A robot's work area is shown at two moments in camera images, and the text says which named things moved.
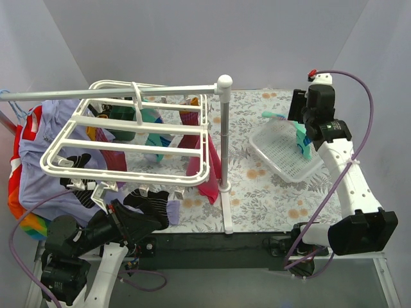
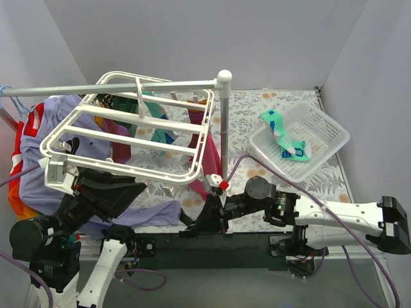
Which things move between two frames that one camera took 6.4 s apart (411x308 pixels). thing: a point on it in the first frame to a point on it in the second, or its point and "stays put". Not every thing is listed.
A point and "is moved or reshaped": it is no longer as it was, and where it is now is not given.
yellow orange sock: [91, 133] to [99, 120]
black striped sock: [79, 186] is moved or reshaped
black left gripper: [116, 221] to [88, 197]
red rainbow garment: [35, 226] stays put
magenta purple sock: [190, 118] to [121, 153]
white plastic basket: [276, 143] stays put
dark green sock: [123, 113] to [125, 104]
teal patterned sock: [303, 142] to [297, 150]
